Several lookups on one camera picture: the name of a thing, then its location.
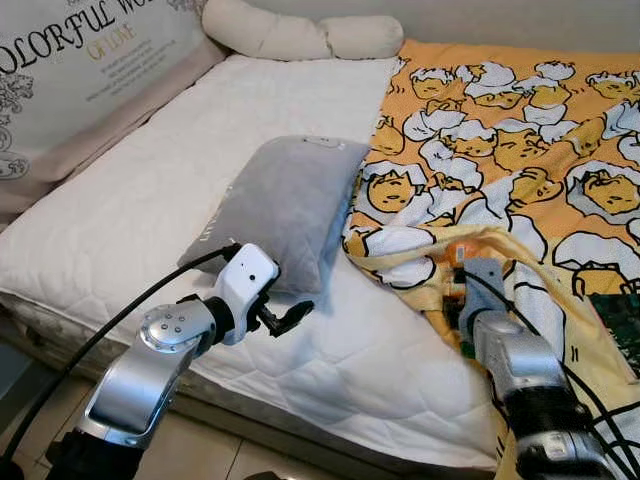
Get grey rectangular pillow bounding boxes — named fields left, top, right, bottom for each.
left=178, top=134, right=372, bottom=297

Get large cream bolster cushion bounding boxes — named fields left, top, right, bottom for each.
left=201, top=0, right=333, bottom=62

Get small cream bolster cushion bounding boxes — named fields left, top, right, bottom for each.
left=320, top=14, right=406, bottom=61

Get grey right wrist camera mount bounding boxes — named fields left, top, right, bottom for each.
left=460, top=257, right=507, bottom=317

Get dark red and green book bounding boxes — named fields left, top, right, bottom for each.
left=588, top=290, right=640, bottom=383

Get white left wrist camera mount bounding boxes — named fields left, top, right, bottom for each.
left=212, top=243, right=282, bottom=347

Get white quilted mattress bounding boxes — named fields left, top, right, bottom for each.
left=0, top=52, right=503, bottom=473

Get orange cartoon egg blanket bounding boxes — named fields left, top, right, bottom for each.
left=342, top=38, right=640, bottom=480

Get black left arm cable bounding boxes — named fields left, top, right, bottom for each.
left=0, top=243, right=243, bottom=476

